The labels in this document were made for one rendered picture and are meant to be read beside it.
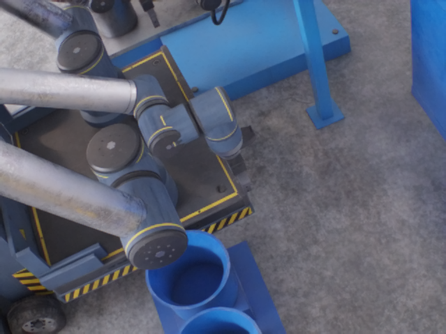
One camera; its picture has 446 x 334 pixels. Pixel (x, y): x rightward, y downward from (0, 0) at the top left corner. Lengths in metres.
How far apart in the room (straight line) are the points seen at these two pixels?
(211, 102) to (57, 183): 0.48
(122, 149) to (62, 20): 0.79
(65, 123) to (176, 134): 1.07
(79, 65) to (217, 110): 0.80
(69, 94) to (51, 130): 1.01
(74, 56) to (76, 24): 0.23
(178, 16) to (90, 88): 1.55
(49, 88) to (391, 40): 1.89
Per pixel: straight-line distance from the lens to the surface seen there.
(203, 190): 2.29
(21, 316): 2.49
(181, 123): 1.74
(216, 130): 1.79
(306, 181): 2.64
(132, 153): 2.02
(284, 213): 2.57
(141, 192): 1.95
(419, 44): 2.56
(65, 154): 2.63
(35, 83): 1.71
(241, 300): 2.28
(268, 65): 2.90
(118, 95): 1.80
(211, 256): 2.30
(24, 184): 1.61
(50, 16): 2.58
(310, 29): 2.37
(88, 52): 2.42
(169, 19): 3.25
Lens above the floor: 2.23
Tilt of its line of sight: 54 degrees down
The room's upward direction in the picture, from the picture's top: 25 degrees counter-clockwise
